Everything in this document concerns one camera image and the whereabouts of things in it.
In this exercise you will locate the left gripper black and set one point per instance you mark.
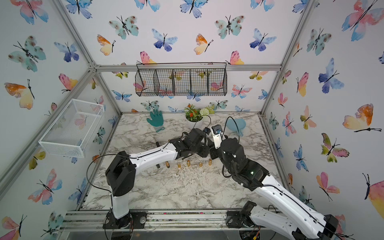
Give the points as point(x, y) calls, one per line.
point(205, 151)

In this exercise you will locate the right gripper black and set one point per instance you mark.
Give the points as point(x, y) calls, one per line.
point(213, 153)

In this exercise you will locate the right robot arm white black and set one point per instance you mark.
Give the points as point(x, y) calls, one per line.
point(296, 220)

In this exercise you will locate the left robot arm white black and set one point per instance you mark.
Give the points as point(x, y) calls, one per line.
point(122, 172)

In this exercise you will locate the potted artificial plant white pot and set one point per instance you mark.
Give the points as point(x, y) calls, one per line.
point(194, 114)

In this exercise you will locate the light blue dustpan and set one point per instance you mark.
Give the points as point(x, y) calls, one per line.
point(236, 125)

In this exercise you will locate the green hand-shaped brush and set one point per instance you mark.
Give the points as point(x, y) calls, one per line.
point(156, 120)

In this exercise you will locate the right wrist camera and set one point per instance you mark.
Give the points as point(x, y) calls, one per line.
point(217, 133)

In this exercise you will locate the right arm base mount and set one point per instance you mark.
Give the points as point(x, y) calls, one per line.
point(247, 217)

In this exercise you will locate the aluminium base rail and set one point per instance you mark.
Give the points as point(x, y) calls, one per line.
point(160, 220)

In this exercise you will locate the black wire wall basket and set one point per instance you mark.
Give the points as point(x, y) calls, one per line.
point(181, 80)

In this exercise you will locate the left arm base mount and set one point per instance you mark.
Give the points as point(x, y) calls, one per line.
point(126, 220)

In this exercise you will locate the white mesh wall basket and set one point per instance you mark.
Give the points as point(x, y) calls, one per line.
point(72, 129)

